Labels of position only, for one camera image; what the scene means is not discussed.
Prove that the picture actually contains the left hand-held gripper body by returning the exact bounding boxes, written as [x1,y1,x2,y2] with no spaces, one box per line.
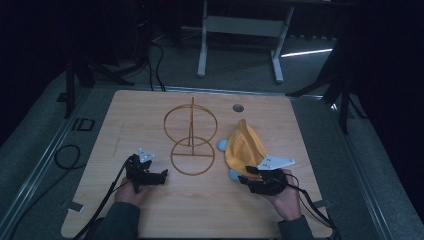
[125,147,158,194]

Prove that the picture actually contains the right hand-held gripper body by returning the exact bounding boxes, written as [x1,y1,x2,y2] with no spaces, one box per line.
[250,154,296,197]

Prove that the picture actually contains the yellow hat with blue pompoms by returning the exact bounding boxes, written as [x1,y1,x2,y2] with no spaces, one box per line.
[217,118,270,182]

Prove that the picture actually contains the person's right hand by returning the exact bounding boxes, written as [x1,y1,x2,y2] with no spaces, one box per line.
[263,168,303,222]

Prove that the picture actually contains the person's left hand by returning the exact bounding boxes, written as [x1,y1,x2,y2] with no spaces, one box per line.
[114,177,152,209]

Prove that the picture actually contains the grey tape piece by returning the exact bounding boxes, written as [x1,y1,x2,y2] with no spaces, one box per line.
[67,201,85,214]
[312,198,332,210]

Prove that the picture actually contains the black tripod stand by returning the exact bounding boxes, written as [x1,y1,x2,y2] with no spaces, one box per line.
[285,33,369,135]
[56,49,149,120]

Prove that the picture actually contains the white light strip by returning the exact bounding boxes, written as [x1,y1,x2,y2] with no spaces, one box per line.
[280,48,334,59]

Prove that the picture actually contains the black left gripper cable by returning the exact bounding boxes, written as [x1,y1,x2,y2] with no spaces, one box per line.
[72,159,132,240]

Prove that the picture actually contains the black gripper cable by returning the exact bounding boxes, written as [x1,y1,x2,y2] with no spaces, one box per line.
[282,172,339,240]
[72,159,132,240]

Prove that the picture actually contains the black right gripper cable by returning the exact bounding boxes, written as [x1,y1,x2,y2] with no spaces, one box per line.
[282,172,339,240]

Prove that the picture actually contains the gold wire hat stand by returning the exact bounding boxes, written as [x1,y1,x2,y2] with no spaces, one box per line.
[162,96,219,177]

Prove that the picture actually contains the black rectangular floor frame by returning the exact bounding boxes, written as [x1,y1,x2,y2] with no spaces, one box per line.
[71,117,96,132]

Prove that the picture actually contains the looped black floor cable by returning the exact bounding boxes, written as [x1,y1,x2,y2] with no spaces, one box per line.
[53,143,83,171]

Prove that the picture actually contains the black hanging cables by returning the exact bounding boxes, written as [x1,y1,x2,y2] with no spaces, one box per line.
[145,39,167,93]

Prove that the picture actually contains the white desk frame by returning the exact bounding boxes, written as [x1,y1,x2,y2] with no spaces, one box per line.
[196,0,297,85]

